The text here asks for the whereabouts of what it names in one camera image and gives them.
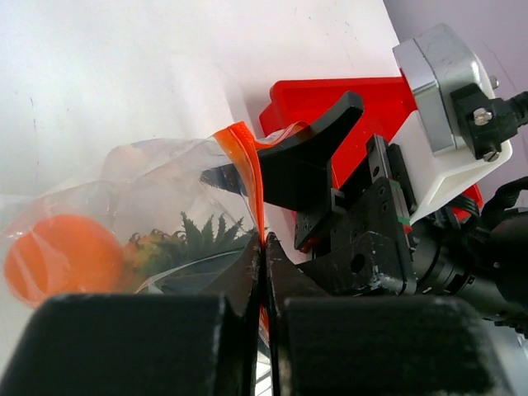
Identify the toy orange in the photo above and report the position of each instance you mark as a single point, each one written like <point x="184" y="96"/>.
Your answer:
<point x="63" y="254"/>

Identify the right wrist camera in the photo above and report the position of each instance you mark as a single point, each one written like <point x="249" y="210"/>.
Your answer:
<point x="439" y="163"/>

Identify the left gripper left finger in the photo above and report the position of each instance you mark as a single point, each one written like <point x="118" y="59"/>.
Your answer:
<point x="117" y="344"/>

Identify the toy pineapple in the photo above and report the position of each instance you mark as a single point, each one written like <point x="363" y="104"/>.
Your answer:
<point x="185" y="261"/>

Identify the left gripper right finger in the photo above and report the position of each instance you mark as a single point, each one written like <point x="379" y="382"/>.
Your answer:
<point x="382" y="345"/>

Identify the clear zip top bag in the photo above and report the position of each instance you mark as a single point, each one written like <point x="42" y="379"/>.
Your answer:
<point x="148" y="184"/>

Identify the red plastic tray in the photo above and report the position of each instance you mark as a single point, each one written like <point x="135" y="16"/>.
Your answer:
<point x="387" y="103"/>

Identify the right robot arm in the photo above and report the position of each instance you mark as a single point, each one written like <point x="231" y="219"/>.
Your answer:
<point x="476" y="254"/>

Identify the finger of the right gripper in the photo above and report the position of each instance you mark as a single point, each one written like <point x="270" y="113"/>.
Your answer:
<point x="225" y="177"/>

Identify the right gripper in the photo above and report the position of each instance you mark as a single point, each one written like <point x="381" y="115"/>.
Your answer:
<point x="368" y="246"/>

